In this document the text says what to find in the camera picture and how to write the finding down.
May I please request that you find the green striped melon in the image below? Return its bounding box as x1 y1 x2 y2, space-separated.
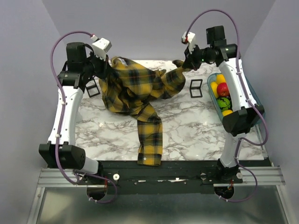
217 97 231 112

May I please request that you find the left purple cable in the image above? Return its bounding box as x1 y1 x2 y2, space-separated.
50 31 117 204

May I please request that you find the black display frame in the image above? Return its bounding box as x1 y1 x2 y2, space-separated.
85 78 100 98
189 79 203 98

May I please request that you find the yellow lemon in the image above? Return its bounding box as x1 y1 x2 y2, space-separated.
222 110 233 117

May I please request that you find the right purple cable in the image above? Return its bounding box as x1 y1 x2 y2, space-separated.
183 9 267 203

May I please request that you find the red apple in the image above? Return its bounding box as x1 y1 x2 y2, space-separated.
216 82 229 97

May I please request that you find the right black display frame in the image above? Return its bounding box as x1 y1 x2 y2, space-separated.
189 79 203 98

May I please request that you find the orange fruit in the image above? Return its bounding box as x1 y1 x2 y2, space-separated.
215 74 226 84

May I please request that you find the yellow mango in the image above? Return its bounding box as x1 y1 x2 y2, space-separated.
210 82 219 99

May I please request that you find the teal plastic fruit bin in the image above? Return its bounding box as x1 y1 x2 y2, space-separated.
206 72 266 128

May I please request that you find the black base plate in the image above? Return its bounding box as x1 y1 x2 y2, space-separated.
48 160 274 196

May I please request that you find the yellow plaid flannel shirt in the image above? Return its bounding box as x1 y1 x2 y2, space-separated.
99 57 186 166

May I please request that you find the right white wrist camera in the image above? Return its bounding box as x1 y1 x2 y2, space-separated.
181 31 197 54

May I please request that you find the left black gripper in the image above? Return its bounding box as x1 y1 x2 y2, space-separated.
82 50 113 79

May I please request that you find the aluminium rail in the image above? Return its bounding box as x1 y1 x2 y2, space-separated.
38 167 285 187

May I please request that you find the purple cable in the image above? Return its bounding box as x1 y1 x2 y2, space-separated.
50 31 117 204
183 9 267 203

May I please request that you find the left black display frame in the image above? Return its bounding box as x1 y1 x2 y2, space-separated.
85 78 100 98

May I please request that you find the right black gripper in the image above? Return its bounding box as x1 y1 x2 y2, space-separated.
182 42 214 71

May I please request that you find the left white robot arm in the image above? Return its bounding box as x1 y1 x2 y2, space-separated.
39 38 111 184

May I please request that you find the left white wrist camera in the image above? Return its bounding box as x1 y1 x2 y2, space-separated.
91 35 112 60

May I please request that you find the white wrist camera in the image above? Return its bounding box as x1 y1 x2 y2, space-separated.
181 31 197 54
91 35 112 60

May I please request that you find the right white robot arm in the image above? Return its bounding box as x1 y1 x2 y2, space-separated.
181 26 264 183

